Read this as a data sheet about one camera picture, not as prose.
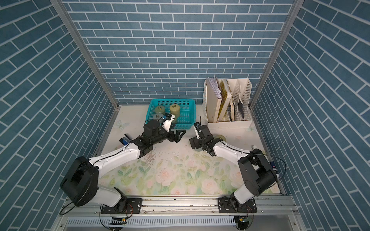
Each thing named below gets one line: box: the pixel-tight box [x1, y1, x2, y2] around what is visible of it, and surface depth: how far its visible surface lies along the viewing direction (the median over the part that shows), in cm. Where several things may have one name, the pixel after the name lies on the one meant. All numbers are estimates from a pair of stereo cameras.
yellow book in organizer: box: [217, 79, 233, 122], surface depth 96 cm
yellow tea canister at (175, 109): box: [169, 103, 181, 119], surface depth 110 cm
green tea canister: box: [154, 105, 166, 115], surface depth 109 cm
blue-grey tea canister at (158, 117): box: [152, 113, 164, 124], surface depth 104 cm
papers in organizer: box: [206, 77, 222, 100], surface depth 93 cm
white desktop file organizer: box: [202, 77, 253, 130], surface depth 103 cm
